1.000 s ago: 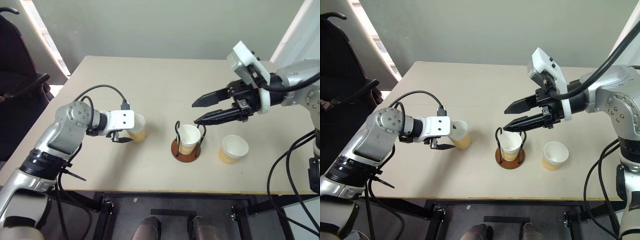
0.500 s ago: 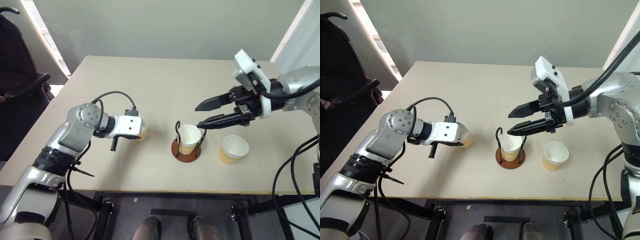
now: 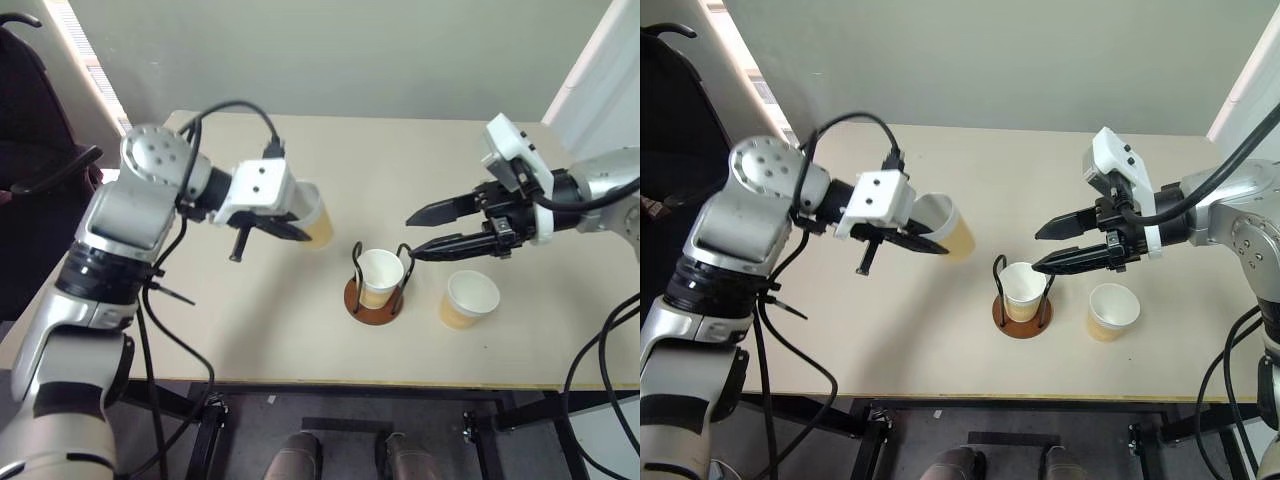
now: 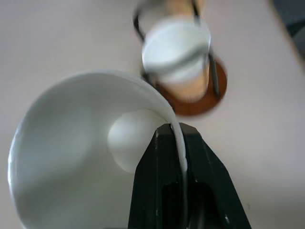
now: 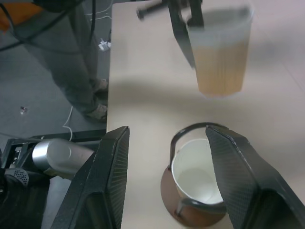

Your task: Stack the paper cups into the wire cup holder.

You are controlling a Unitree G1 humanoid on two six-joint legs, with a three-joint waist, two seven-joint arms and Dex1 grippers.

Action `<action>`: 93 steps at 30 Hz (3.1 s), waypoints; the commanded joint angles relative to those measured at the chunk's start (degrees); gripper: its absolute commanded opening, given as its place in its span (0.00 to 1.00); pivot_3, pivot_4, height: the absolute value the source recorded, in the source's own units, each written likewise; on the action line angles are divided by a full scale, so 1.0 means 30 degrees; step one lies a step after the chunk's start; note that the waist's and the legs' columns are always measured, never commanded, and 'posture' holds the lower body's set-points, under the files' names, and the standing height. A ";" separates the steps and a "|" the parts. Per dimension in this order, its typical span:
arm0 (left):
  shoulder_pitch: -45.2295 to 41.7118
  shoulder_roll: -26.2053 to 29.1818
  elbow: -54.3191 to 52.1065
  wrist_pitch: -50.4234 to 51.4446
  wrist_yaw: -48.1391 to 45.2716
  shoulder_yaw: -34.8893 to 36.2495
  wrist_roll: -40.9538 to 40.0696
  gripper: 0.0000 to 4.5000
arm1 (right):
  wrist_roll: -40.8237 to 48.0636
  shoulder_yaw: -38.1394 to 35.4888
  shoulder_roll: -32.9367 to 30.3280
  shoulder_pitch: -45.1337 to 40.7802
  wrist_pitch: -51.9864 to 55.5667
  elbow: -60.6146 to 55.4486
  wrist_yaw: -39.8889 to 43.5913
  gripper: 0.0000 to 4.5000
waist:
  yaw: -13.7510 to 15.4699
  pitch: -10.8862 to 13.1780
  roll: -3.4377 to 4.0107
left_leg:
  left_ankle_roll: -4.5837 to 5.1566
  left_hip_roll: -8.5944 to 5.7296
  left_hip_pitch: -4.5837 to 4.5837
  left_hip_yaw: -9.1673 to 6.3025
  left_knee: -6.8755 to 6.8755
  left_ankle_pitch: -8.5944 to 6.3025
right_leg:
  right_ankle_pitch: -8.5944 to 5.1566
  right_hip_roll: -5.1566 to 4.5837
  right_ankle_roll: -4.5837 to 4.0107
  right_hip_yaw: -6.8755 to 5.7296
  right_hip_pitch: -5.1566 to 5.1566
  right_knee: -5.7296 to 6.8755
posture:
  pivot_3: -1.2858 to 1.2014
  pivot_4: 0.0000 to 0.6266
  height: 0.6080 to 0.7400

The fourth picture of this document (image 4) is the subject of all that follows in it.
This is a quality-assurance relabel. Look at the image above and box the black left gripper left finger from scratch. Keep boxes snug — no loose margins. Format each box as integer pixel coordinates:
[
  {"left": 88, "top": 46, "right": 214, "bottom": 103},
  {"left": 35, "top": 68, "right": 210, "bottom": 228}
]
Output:
[{"left": 128, "top": 123, "right": 189, "bottom": 229}]

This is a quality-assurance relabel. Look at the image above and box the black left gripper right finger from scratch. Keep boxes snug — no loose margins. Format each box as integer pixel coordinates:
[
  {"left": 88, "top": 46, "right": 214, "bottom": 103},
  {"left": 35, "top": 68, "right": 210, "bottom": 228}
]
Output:
[{"left": 178, "top": 122, "right": 252, "bottom": 229}]

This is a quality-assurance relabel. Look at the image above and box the white paper cup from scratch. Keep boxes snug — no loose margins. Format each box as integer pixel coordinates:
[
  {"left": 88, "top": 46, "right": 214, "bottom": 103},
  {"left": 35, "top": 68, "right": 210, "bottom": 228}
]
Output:
[{"left": 8, "top": 69, "right": 189, "bottom": 229}]

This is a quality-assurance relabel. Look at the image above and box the wire cup holder wooden base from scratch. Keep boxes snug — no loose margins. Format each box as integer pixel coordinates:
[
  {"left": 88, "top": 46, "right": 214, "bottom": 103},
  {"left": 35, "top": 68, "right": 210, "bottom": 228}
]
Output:
[{"left": 132, "top": 0, "right": 228, "bottom": 117}]

